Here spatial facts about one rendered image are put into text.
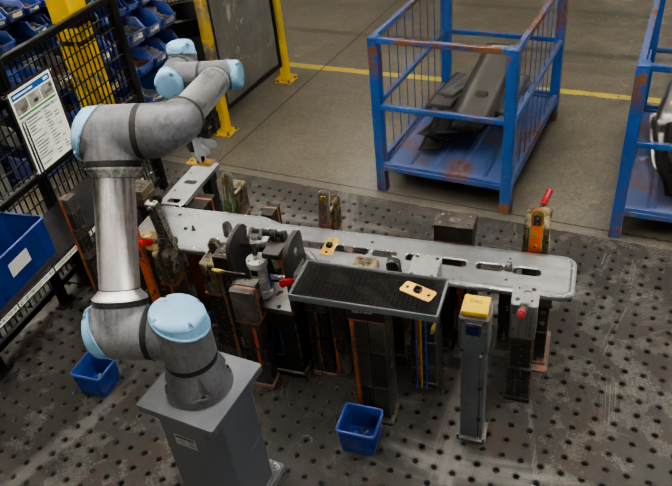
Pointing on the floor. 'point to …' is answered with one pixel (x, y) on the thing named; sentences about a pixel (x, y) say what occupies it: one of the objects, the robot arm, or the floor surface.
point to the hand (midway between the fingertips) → (199, 157)
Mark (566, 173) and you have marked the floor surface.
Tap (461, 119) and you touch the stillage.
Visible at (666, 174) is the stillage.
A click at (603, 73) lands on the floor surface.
